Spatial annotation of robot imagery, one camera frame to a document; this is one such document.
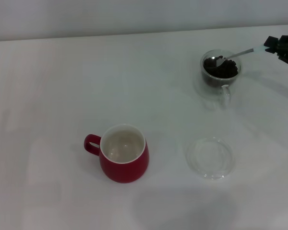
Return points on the red ceramic mug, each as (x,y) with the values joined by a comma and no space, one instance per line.
(124,170)

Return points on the coffee beans heap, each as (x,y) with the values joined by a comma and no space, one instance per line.
(225,70)

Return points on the clear glass saucer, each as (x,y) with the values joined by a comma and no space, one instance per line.
(210,167)

